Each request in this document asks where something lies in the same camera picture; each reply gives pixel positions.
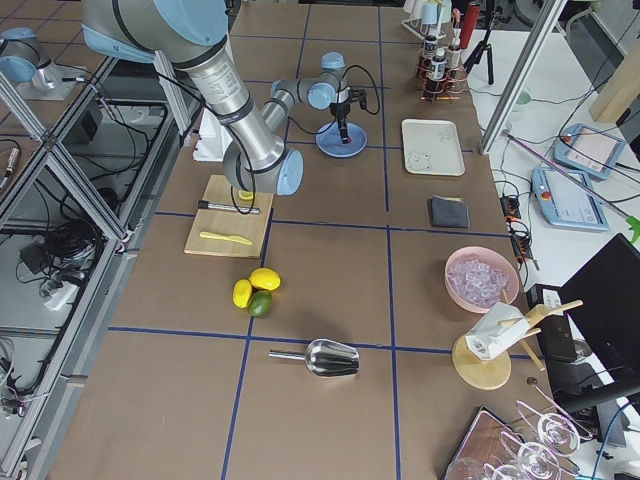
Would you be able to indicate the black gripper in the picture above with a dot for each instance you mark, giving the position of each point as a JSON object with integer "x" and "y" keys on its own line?
{"x": 341, "y": 111}

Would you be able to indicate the blue plate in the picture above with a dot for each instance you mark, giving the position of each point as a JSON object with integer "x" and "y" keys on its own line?
{"x": 329, "y": 140}

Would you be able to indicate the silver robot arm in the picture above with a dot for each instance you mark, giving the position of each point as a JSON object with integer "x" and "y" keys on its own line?
{"x": 193, "y": 35}
{"x": 26, "y": 64}

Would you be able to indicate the cream bear tray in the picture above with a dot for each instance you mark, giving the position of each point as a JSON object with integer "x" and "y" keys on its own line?
{"x": 431, "y": 147}

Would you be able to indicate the tea bottle white cap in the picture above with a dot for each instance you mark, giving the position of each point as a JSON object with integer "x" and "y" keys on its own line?
{"x": 437, "y": 65}

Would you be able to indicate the lemon half slice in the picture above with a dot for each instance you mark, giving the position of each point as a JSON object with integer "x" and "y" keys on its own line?
{"x": 245, "y": 195}

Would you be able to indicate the grey folded cloth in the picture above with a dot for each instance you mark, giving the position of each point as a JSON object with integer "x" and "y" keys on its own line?
{"x": 449, "y": 213}

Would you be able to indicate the pastel cups on rack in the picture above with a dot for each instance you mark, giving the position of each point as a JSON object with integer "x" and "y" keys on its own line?
{"x": 427, "y": 12}

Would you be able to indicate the yellow plastic knife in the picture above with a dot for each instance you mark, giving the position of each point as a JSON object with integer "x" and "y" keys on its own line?
{"x": 222, "y": 237}

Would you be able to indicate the steel muddler black cap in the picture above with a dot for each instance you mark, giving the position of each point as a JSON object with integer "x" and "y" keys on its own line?
{"x": 207, "y": 205}

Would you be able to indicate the yellow lemon back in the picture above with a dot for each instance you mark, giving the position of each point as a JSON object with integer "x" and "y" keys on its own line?
{"x": 265, "y": 279}

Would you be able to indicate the yellow lemon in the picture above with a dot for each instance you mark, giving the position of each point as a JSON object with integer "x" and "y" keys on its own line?
{"x": 242, "y": 293}
{"x": 265, "y": 279}

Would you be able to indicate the red cylinder bottle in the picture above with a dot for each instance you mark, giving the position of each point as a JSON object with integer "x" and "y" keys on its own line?
{"x": 470, "y": 19}

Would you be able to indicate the pale green bowl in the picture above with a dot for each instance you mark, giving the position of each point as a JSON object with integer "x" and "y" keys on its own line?
{"x": 523, "y": 100}

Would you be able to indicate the yellow lemon front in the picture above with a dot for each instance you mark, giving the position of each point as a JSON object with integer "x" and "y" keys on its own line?
{"x": 242, "y": 293}

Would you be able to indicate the green lime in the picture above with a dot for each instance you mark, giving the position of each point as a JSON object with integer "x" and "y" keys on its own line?
{"x": 260, "y": 303}

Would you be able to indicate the pink bowl of ice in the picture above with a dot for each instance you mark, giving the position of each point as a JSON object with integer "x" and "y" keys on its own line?
{"x": 476, "y": 278}

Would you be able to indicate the steel ice scoop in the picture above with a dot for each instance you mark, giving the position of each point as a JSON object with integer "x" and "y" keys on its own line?
{"x": 325, "y": 358}

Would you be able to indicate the blue teach pendant near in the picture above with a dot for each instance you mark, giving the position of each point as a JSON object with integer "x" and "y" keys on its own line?
{"x": 564, "y": 203}

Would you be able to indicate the blue teach pendant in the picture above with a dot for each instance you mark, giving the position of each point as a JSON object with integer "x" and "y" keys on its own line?
{"x": 595, "y": 152}
{"x": 564, "y": 203}

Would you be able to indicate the white carton on stand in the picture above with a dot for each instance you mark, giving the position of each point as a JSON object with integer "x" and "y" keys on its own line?
{"x": 497, "y": 330}

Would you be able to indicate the blue teach pendant far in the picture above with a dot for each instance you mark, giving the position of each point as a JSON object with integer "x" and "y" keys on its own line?
{"x": 595, "y": 152}

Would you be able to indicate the round wooden stand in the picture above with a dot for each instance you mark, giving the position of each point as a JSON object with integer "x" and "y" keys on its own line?
{"x": 493, "y": 374}

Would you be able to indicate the black monitor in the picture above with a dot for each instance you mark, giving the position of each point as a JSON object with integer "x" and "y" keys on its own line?
{"x": 608, "y": 287}

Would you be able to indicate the clear wine glass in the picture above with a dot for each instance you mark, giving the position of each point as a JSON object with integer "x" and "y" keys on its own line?
{"x": 555, "y": 431}
{"x": 542, "y": 459}

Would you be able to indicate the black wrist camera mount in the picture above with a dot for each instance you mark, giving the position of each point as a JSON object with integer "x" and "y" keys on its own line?
{"x": 359, "y": 96}

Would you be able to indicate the copper wire bottle rack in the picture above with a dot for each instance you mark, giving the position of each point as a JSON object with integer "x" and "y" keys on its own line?
{"x": 449, "y": 88}

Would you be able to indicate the white pedestal column base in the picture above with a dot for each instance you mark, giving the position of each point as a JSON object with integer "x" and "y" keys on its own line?
{"x": 213, "y": 139}

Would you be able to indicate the black camera tripod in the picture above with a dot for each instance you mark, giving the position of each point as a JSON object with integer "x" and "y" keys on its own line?
{"x": 492, "y": 15}

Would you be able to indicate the aluminium frame post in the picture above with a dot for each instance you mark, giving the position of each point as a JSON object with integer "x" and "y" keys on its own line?
{"x": 532, "y": 48}

